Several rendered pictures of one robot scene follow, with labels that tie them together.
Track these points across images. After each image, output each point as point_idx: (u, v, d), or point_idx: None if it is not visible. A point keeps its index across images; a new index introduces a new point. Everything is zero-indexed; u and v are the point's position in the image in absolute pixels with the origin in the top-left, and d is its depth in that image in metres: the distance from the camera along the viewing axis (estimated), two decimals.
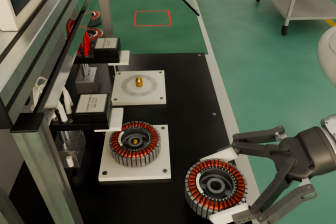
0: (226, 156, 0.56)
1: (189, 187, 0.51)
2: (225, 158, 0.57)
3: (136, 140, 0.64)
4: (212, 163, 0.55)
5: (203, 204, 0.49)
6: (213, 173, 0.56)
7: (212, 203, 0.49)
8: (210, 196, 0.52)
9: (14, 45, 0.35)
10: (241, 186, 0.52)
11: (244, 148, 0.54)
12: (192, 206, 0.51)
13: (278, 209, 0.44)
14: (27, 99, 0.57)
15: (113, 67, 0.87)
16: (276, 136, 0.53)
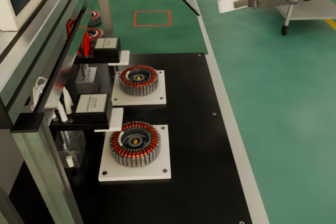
0: (239, 2, 0.71)
1: (120, 76, 0.81)
2: (237, 1, 0.70)
3: (136, 140, 0.64)
4: (139, 66, 0.85)
5: (127, 84, 0.79)
6: (140, 73, 0.86)
7: (132, 83, 0.79)
8: None
9: (14, 45, 0.35)
10: (153, 76, 0.82)
11: None
12: (122, 88, 0.81)
13: None
14: (27, 99, 0.57)
15: (113, 67, 0.87)
16: None
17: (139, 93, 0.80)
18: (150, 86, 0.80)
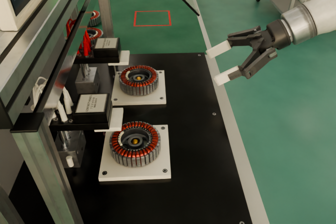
0: (233, 72, 0.76)
1: (120, 76, 0.81)
2: (231, 72, 0.75)
3: (136, 140, 0.64)
4: (139, 66, 0.85)
5: (127, 84, 0.79)
6: (140, 73, 0.86)
7: (132, 83, 0.79)
8: None
9: (14, 45, 0.35)
10: (153, 76, 0.82)
11: (247, 67, 0.76)
12: (122, 88, 0.81)
13: None
14: (27, 99, 0.57)
15: (113, 67, 0.87)
16: (268, 55, 0.74)
17: (139, 93, 0.80)
18: (150, 86, 0.80)
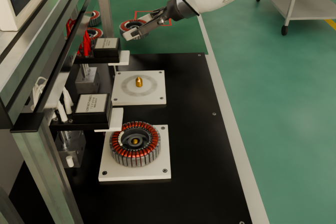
0: (136, 32, 1.03)
1: (121, 24, 1.08)
2: (135, 31, 1.03)
3: (136, 140, 0.64)
4: (138, 20, 1.10)
5: (122, 29, 1.05)
6: (138, 25, 1.11)
7: (126, 28, 1.05)
8: None
9: (14, 45, 0.35)
10: None
11: None
12: (120, 33, 1.08)
13: None
14: (27, 99, 0.57)
15: (113, 67, 0.87)
16: (160, 22, 0.98)
17: None
18: None
